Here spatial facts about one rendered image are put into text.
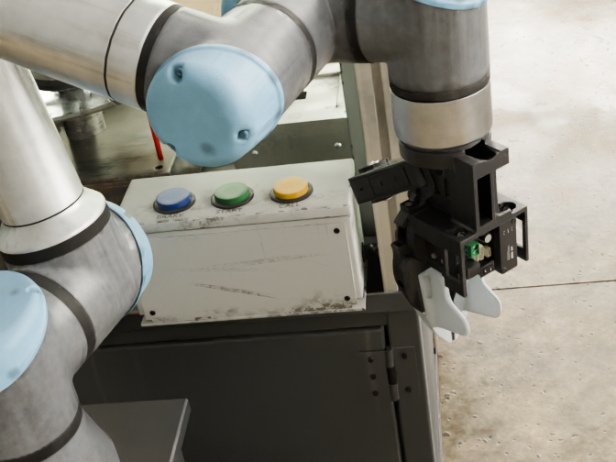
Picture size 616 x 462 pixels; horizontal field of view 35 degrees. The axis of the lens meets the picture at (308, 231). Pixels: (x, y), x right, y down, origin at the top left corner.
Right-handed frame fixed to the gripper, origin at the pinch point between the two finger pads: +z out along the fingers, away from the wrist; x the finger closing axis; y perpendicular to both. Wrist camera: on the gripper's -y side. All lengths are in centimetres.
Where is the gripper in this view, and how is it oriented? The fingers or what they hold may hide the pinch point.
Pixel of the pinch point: (445, 324)
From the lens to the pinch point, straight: 89.0
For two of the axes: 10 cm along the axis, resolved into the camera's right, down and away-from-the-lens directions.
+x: 8.1, -4.1, 4.2
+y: 5.7, 3.7, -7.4
